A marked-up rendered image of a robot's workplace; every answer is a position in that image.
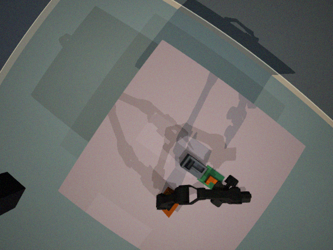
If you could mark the orange l-shaped part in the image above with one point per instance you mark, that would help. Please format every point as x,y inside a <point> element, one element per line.
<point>211,179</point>

